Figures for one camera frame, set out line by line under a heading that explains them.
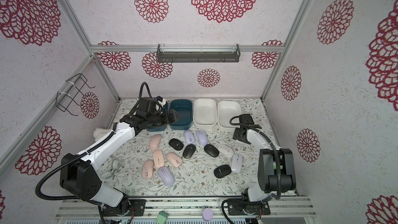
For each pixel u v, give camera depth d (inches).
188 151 36.3
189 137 37.5
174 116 28.6
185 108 43.4
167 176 31.9
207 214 25.5
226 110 45.9
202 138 38.1
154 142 37.5
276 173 15.8
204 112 45.3
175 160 33.9
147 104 24.7
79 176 16.4
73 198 17.6
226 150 35.6
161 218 27.5
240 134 32.2
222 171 32.7
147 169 32.8
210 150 36.3
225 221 27.8
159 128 39.3
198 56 34.5
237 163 34.4
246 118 29.9
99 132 36.2
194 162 35.1
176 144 36.5
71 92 30.8
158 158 34.4
